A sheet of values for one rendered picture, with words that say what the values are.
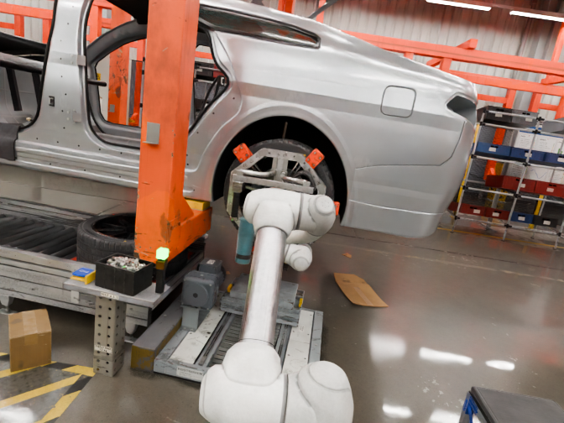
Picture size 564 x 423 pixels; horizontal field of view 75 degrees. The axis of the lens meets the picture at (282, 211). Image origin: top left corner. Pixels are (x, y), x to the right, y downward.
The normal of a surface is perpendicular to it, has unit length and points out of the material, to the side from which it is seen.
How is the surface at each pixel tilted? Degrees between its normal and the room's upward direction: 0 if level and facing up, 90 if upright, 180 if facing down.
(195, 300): 90
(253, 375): 39
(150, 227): 90
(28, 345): 90
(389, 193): 90
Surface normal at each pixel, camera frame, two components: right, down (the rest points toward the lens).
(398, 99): -0.14, 0.21
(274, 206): 0.04, -0.49
